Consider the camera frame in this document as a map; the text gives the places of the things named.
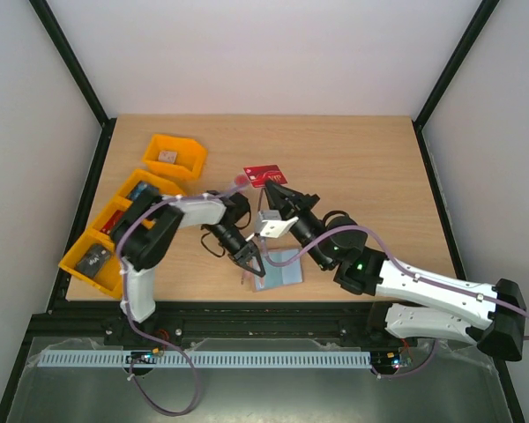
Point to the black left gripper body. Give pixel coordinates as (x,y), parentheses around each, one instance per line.
(243,253)

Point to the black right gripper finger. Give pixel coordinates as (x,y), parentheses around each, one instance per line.
(296,197)
(275,195)

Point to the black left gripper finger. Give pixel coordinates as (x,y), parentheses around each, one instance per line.
(245,266)
(256,263)

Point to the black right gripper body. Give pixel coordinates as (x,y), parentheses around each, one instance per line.
(298,208)

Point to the pink card holder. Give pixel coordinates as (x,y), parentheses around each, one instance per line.
(276,277)

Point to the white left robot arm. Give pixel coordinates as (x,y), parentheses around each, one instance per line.
(144,233)

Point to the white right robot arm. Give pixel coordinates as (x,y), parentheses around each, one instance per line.
(492,317)

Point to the blue card stack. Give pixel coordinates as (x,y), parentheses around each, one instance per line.
(139,188)

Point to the red card stack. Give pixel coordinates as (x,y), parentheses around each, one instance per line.
(110,223)

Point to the black card stack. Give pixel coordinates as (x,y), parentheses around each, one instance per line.
(93,260)

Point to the yellow bin top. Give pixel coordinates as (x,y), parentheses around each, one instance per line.
(179,158)

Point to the yellow bin bottom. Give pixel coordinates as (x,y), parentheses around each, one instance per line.
(108,280)

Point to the grey slotted cable duct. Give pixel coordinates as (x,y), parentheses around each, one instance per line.
(204,359)

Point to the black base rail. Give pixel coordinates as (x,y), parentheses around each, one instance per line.
(356,323)

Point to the black right frame post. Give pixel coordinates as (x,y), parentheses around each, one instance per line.
(470,35)

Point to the black frame post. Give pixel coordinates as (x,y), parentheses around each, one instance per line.
(64,49)
(470,35)

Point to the black left frame post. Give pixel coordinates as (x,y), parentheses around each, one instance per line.
(64,49)

